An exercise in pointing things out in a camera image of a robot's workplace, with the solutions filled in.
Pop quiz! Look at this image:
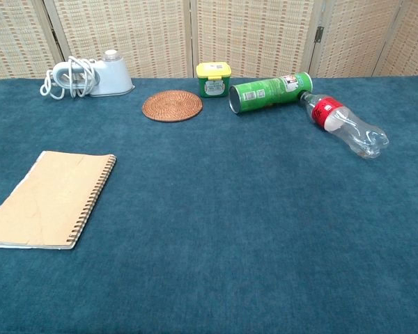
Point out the tan spiral notebook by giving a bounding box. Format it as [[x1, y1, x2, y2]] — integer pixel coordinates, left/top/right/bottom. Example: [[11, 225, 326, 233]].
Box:
[[0, 150, 117, 251]]

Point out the blue table cloth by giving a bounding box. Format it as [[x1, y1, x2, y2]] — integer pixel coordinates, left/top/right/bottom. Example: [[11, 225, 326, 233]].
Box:
[[0, 75, 418, 334]]

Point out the round woven rattan coaster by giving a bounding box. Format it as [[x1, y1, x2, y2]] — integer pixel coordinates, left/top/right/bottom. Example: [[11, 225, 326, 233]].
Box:
[[141, 90, 203, 123]]

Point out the yellow-lidded green box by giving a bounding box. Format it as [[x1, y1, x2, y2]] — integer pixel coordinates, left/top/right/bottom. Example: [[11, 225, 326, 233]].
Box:
[[195, 62, 233, 99]]

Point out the green chips can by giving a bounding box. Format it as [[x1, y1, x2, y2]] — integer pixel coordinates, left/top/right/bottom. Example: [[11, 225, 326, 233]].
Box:
[[229, 72, 314, 115]]

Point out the pale blue steam iron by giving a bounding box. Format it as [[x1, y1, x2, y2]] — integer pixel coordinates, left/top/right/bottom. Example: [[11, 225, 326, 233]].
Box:
[[52, 49, 136, 97]]

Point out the woven folding screen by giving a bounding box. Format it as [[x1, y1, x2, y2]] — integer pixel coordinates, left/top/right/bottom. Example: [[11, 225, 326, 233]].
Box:
[[0, 0, 418, 84]]

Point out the clear red-label plastic bottle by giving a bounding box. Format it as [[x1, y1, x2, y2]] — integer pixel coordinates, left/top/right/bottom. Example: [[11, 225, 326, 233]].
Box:
[[299, 92, 390, 160]]

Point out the white iron power cord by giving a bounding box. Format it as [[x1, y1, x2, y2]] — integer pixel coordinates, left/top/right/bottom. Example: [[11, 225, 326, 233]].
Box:
[[39, 56, 100, 101]]

